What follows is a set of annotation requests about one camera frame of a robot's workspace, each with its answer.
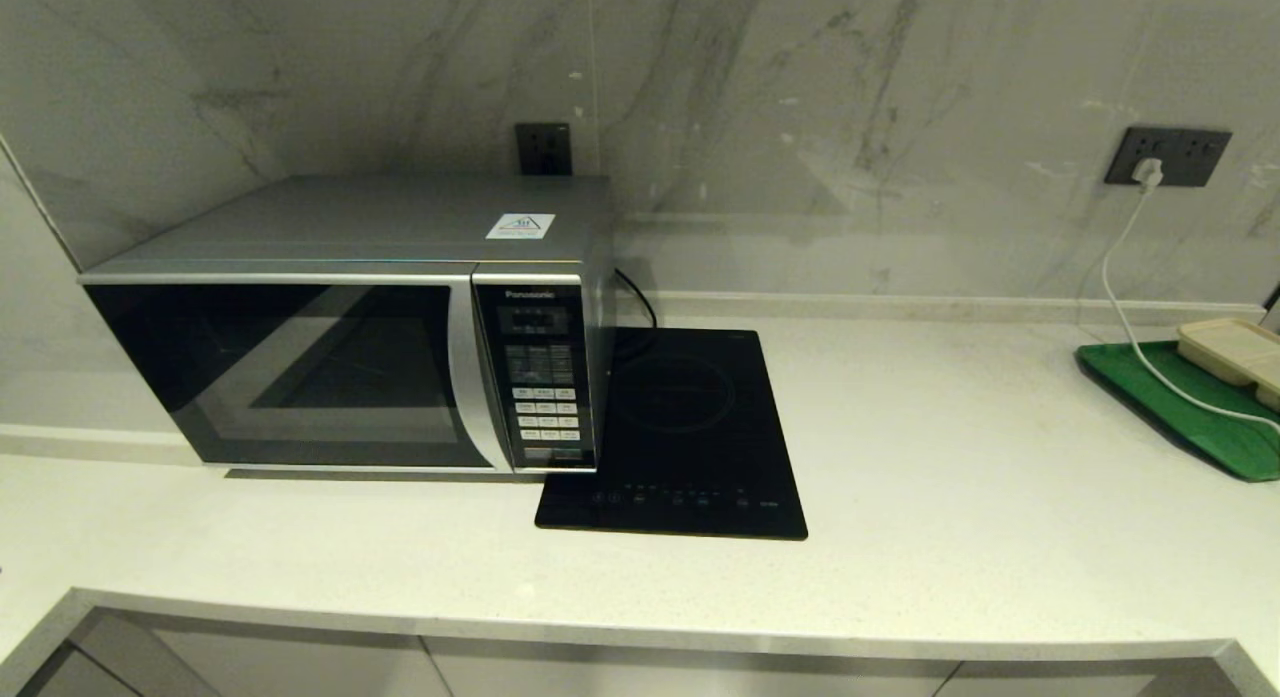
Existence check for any black glass microwave door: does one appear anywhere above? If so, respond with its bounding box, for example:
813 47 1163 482
82 275 515 473

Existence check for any silver microwave oven body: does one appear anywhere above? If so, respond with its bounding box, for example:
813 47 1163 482
78 174 616 475

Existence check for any black induction cooktop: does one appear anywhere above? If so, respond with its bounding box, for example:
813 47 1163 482
534 327 809 541

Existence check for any white warning sticker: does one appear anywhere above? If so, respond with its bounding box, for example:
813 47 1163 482
486 213 557 241

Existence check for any grey cabinet door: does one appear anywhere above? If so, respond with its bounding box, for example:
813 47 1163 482
70 612 441 697
420 637 966 697

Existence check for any beige lunch box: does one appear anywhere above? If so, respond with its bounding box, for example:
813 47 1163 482
1177 317 1280 411

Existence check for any green plastic tray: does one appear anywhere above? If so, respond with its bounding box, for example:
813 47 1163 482
1076 340 1280 483

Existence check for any black cable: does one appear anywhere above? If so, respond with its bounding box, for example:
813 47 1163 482
610 267 659 360

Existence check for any white power cable with plug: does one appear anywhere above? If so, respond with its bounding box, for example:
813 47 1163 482
1100 157 1280 435

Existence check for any black wide wall socket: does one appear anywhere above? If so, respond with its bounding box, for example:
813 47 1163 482
1104 126 1233 188

